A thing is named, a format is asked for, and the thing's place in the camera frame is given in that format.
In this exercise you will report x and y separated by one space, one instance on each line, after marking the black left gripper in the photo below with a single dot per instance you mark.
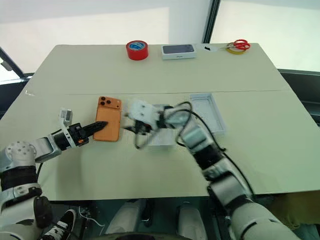
78 134

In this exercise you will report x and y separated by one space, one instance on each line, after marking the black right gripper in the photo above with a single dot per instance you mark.
143 127

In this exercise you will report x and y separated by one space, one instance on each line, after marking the orange phone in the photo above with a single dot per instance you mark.
108 119

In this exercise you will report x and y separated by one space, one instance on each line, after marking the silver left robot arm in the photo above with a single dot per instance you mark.
45 148

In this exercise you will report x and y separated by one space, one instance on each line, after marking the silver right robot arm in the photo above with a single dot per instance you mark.
225 186

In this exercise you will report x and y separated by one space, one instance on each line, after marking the white printed phone box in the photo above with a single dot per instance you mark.
178 51

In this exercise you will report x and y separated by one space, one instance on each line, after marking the clear tape piece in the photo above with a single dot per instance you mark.
30 93

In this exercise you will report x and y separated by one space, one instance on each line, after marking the white robot left leg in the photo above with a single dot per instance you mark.
126 217

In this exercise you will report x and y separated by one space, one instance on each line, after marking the white robot leg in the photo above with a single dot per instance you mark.
126 217
191 221

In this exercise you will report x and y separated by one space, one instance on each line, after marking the red tape roll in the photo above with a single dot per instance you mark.
137 50

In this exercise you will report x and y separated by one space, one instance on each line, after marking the white robot right leg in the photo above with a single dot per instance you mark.
191 221

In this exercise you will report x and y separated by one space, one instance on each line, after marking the black and white sneaker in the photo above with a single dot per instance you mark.
60 226

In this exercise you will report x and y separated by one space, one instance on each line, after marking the yellow tape roll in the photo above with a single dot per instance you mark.
235 51

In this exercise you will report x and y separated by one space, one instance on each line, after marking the yellow cloth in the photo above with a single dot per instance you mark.
295 210

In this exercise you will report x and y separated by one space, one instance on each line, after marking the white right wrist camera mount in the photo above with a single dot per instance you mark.
143 111

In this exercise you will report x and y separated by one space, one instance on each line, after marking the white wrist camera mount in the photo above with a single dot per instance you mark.
143 111
66 116

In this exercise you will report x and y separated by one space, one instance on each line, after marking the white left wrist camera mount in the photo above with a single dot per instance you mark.
66 116

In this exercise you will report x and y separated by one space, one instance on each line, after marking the dark window frame post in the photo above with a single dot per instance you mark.
210 21

